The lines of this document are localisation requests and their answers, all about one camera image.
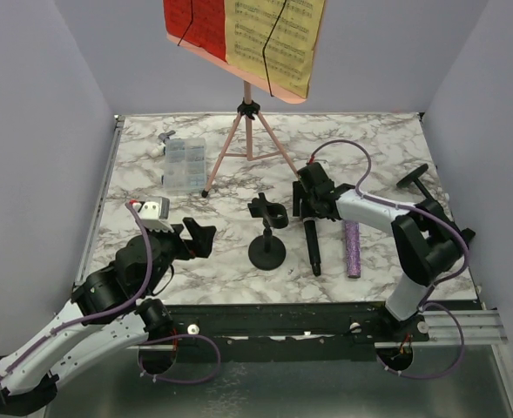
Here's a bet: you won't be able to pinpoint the black microphone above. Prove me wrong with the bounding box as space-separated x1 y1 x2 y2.
302 217 321 277

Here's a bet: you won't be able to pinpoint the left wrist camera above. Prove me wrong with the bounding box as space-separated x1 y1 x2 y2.
129 197 172 233

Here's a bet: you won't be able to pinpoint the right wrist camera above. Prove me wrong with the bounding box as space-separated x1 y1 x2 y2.
307 156 330 172

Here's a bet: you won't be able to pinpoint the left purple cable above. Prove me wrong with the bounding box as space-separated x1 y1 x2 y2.
0 199 222 410

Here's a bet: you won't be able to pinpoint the yellow sheet music page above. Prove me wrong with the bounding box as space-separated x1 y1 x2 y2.
224 1 326 103

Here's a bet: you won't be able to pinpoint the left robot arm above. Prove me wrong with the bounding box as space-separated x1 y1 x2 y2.
0 217 216 417

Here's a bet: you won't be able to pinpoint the clear plastic parts box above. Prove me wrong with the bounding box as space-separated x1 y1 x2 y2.
162 138 207 192

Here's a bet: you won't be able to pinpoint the purple glitter microphone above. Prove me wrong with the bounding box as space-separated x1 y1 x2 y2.
343 221 361 279

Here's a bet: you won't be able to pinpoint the red sheet music page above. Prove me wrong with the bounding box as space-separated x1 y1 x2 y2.
163 0 226 61

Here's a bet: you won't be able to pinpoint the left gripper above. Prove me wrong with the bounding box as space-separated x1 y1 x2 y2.
143 217 216 297

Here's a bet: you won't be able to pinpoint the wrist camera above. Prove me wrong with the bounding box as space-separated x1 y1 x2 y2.
129 197 172 233
307 156 330 172

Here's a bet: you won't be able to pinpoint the aluminium frame rail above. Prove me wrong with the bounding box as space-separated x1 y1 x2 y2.
46 300 508 365

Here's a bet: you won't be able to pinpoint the white and grey small fitting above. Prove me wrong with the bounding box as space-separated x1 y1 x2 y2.
147 130 176 158

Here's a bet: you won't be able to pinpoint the black microphone stand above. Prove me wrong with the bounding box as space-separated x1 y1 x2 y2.
396 164 476 246
247 192 289 271

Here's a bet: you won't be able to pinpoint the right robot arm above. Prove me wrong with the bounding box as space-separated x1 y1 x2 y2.
294 162 476 341

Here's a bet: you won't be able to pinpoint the pink music stand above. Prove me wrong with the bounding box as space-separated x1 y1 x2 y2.
162 0 329 197

